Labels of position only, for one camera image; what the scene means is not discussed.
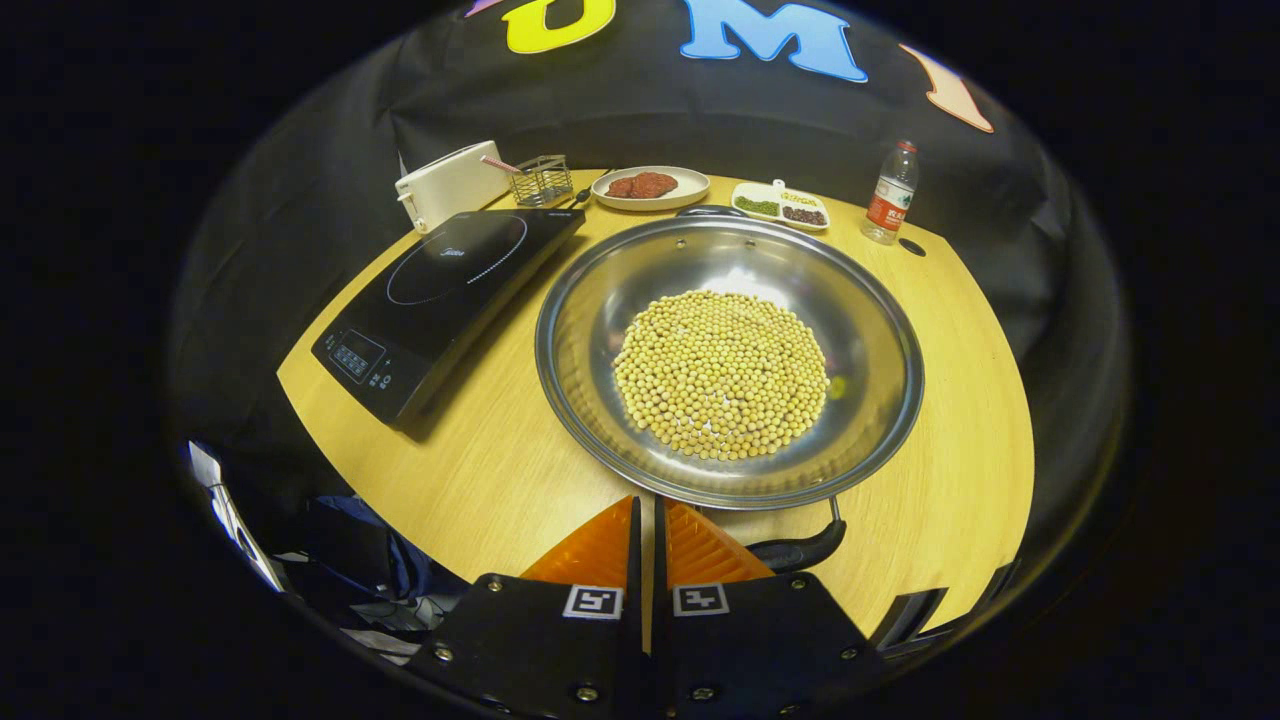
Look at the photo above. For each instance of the white toaster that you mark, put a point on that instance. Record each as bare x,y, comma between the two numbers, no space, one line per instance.
450,185

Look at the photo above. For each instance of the black induction cooktop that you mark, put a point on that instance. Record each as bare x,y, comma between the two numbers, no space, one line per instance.
440,300

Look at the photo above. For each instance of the pile of soybeans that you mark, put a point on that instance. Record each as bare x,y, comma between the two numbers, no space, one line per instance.
720,375

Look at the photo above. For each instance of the round white plate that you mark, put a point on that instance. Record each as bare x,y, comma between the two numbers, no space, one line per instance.
690,188

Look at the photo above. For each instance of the raw red meat slice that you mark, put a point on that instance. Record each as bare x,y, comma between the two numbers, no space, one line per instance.
622,186
657,184

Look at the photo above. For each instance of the black backdrop cloth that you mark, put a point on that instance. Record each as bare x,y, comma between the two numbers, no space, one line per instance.
640,110

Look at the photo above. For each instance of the white divided bean dish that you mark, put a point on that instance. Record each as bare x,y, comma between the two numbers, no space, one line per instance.
780,205

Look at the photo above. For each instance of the stainless steel pot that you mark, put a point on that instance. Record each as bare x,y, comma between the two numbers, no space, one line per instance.
600,330

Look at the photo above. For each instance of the clear plastic water bottle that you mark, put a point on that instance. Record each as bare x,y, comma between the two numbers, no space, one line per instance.
890,200

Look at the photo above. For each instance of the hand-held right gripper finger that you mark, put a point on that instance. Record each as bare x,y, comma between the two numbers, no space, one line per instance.
658,600
636,600

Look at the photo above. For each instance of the pink stick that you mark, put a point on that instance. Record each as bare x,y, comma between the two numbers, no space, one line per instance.
498,164

